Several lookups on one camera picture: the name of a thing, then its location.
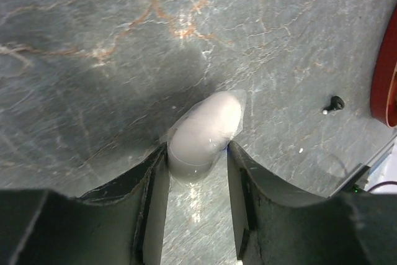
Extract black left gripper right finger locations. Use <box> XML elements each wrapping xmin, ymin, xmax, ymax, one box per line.
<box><xmin>227</xmin><ymin>141</ymin><xmax>396</xmax><ymax>264</ymax></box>

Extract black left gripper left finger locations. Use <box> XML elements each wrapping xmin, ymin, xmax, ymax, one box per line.
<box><xmin>1</xmin><ymin>145</ymin><xmax>169</xmax><ymax>264</ymax></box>

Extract white earbud charging case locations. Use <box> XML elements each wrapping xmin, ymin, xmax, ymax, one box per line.
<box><xmin>166</xmin><ymin>89</ymin><xmax>247</xmax><ymax>183</ymax></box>

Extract black earbud right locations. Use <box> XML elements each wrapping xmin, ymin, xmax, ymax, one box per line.
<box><xmin>322</xmin><ymin>96</ymin><xmax>345</xmax><ymax>115</ymax></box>

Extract red lacquer round tray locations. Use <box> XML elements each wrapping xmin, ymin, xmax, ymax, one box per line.
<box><xmin>370</xmin><ymin>7</ymin><xmax>396</xmax><ymax>128</ymax></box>

